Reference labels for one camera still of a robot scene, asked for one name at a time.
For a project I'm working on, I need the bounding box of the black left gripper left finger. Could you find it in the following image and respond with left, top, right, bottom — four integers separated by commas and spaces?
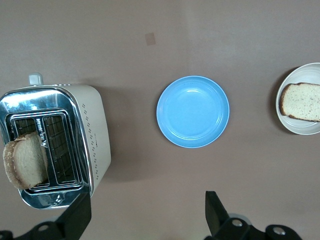
0, 192, 92, 240

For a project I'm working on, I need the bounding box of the blue plate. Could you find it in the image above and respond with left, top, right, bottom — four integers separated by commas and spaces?
156, 75, 231, 149

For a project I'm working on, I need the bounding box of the beige chrome toaster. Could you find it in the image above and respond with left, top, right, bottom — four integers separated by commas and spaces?
0, 72, 112, 210

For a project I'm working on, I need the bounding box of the brown crusted bread slice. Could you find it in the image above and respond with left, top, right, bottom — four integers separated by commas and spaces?
2, 131, 49, 190
279, 82, 320, 123

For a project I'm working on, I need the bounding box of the beige plate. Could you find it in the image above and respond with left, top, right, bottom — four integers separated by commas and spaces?
275, 62, 320, 136

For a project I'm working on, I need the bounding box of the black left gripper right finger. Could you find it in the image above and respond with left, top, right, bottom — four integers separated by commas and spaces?
202, 190, 304, 240

